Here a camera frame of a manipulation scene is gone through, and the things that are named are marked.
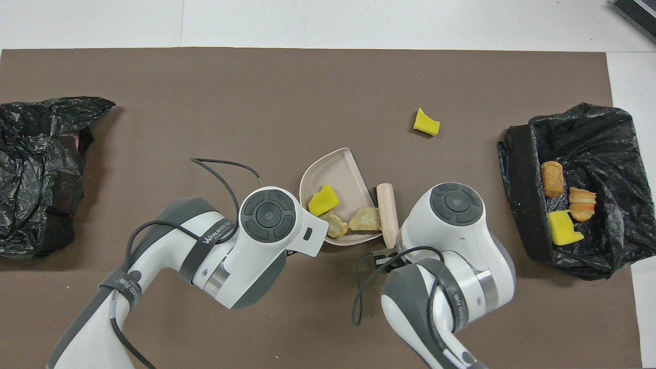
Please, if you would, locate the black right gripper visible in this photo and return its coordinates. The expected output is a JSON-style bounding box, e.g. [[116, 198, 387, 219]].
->
[[370, 249, 405, 268]]

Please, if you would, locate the brown table mat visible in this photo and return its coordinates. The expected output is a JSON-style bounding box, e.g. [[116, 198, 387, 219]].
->
[[0, 47, 642, 369]]

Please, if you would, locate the notched yellow sponge piece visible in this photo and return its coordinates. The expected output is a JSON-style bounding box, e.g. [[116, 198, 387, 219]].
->
[[548, 210, 585, 247]]

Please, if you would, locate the small beige rock chunk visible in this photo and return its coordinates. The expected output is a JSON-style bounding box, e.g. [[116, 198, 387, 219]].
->
[[320, 211, 349, 239]]

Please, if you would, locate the beige plastic dustpan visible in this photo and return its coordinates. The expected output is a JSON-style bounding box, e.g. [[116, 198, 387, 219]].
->
[[299, 148, 384, 247]]

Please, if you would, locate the yellow sponge chunk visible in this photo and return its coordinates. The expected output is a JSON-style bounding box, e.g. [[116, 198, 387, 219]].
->
[[308, 184, 340, 217]]

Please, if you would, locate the beige brush with black bristles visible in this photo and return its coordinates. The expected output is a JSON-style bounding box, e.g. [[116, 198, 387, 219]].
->
[[376, 183, 400, 250]]

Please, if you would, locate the dark ribbed panel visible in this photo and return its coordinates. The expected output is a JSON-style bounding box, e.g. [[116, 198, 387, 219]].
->
[[612, 0, 656, 44]]

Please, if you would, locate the elongated beige rock chunk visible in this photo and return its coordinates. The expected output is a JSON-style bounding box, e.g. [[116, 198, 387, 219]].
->
[[348, 207, 382, 232]]

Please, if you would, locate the crumpled black bag bin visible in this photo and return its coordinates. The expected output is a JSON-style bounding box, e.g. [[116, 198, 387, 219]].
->
[[0, 96, 116, 258]]

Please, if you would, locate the orange striped bread piece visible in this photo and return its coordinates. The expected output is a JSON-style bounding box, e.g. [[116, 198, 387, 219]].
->
[[568, 187, 597, 222]]

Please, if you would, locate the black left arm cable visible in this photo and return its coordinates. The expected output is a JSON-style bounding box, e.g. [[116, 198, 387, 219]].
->
[[110, 158, 265, 369]]

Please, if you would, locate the yellow sponge wedge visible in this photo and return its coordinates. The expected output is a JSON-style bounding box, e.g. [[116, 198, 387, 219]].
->
[[413, 108, 441, 137]]

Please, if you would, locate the open black bag bin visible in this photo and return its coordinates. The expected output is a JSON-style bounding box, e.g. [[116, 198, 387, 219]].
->
[[496, 102, 644, 280]]

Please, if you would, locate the brown bread roll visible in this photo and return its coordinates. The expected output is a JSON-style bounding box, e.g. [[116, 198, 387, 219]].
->
[[541, 160, 565, 198]]

